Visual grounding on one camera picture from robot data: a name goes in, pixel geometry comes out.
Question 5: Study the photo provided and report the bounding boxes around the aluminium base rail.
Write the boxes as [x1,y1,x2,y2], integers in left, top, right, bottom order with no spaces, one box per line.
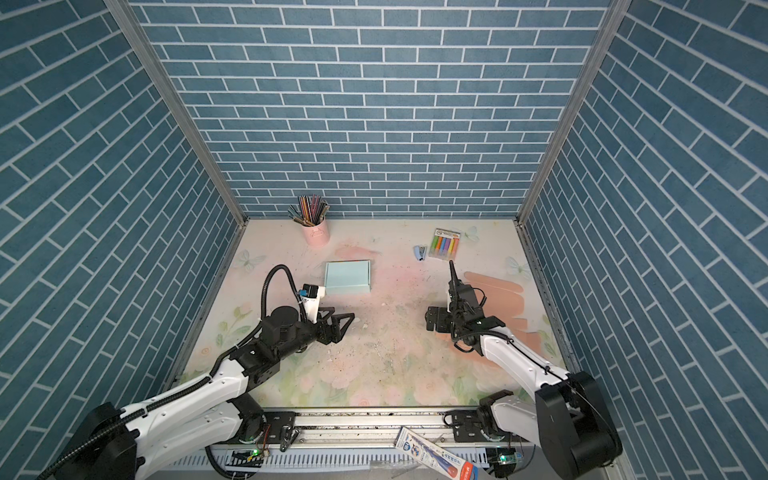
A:
[119,406,637,480]

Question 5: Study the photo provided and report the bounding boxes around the green circuit board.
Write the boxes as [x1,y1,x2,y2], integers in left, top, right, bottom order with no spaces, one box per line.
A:
[226,449,269,469]
[485,447,523,479]

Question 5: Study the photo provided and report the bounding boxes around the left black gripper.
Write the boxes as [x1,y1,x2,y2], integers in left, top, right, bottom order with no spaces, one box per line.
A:
[276,306,356,364]

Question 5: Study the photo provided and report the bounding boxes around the bundle of coloured pencils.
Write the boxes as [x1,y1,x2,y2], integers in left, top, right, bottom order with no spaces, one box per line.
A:
[288,195,331,227]

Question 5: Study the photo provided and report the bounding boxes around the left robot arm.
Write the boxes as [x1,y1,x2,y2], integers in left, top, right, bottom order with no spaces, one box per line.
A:
[38,282,355,479]

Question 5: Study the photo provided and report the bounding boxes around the clear case of markers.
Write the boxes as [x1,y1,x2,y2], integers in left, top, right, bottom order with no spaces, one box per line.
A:
[427,228,461,261]

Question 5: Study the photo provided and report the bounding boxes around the flat pink paper box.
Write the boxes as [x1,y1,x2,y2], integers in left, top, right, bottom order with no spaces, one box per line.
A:
[449,271,544,362]

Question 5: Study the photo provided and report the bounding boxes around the white red toothpaste box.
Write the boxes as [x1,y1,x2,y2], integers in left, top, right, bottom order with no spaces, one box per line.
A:
[395,427,479,480]

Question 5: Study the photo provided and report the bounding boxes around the right green circuit board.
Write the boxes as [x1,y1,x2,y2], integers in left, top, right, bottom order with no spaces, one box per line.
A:
[485,447,523,479]

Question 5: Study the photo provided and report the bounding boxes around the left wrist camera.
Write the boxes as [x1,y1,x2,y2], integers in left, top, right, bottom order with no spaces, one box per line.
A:
[299,284,326,323]

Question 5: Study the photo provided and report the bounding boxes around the mint green paper box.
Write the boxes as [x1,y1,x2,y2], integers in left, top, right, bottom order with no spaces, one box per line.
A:
[324,260,371,295]

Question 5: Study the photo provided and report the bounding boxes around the pink pencil cup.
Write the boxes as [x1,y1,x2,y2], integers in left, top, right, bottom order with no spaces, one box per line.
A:
[302,220,330,248]

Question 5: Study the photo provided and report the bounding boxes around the left green circuit board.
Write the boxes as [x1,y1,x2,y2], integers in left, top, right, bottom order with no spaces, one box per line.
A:
[226,449,269,469]

